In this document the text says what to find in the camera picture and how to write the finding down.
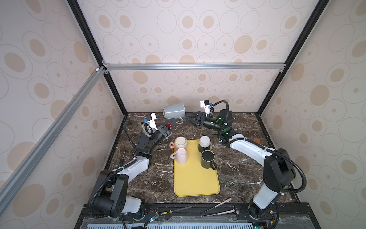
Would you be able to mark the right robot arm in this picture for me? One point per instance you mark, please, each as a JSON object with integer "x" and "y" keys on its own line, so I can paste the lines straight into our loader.
{"x": 280, "y": 174}

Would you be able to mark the cream and peach mug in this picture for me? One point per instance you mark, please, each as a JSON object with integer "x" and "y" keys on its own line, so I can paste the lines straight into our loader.
{"x": 180, "y": 142}

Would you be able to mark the black mug white base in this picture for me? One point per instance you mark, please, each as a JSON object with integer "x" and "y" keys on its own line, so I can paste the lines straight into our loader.
{"x": 204, "y": 144}

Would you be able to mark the green handled screwdriver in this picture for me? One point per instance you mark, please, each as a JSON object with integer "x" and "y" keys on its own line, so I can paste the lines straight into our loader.
{"x": 121, "y": 161}

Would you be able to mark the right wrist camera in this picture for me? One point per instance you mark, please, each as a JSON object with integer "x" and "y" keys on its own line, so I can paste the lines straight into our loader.
{"x": 208, "y": 108}

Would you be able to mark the white speckled mug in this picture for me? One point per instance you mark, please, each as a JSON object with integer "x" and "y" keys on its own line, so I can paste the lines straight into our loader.
{"x": 147, "y": 129}

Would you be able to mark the left slanted aluminium rail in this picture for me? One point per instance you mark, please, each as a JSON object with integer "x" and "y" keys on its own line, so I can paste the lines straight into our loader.
{"x": 28, "y": 165}

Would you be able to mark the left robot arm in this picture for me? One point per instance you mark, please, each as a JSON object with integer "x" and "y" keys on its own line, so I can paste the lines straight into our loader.
{"x": 109, "y": 196}

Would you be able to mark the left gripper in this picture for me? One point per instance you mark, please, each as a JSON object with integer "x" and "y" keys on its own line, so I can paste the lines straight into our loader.
{"x": 167, "y": 134}

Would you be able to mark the pink mug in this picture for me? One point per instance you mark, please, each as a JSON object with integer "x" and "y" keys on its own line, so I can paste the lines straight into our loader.
{"x": 180, "y": 156}

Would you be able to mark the yellow plastic tray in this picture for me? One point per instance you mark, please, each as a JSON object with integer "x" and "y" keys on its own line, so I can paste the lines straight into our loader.
{"x": 191, "y": 179}

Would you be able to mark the white mug red inside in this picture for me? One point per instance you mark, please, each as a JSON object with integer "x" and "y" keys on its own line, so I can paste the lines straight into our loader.
{"x": 169, "y": 126}

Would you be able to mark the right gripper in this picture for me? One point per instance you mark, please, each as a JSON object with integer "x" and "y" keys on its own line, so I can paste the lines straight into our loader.
{"x": 202, "y": 119}

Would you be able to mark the yellow handled screwdriver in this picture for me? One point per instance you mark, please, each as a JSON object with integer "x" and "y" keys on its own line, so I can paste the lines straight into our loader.
{"x": 177, "y": 210}

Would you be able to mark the pink handled tweezers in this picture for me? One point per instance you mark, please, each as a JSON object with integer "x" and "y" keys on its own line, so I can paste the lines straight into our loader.
{"x": 222, "y": 213}
{"x": 216, "y": 206}

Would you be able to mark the horizontal aluminium rail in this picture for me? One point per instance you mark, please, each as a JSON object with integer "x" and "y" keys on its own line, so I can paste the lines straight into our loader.
{"x": 195, "y": 66}

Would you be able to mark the pink handled tweezers upper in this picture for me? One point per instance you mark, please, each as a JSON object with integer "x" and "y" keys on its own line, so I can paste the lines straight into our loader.
{"x": 216, "y": 206}

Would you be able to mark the grey mug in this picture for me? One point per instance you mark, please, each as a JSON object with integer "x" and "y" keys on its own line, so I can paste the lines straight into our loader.
{"x": 176, "y": 111}

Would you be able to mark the pink handled tweezers lower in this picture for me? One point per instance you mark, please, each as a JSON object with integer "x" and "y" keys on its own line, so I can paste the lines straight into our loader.
{"x": 222, "y": 213}

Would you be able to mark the black base frame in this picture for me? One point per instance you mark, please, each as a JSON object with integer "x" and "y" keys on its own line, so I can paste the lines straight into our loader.
{"x": 277, "y": 216}

